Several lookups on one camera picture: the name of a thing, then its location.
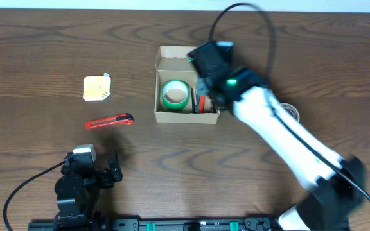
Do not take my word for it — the white masking tape roll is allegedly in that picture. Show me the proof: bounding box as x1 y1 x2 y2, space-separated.
281 103 300 122

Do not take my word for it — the yellow sticky note pad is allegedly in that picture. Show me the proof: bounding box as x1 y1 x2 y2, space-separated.
83 73 112 101

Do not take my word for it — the open cardboard box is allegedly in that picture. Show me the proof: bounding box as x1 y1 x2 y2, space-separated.
154 46 220 124

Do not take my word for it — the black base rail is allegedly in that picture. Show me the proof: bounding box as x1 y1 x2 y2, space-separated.
28 217 281 231

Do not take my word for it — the green tape roll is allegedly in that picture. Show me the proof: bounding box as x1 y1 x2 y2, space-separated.
161 80 190 111

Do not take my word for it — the red utility knife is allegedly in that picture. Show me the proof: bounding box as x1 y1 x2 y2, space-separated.
85 113 134 130

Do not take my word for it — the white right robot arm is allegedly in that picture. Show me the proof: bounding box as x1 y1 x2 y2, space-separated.
188 42 365 230

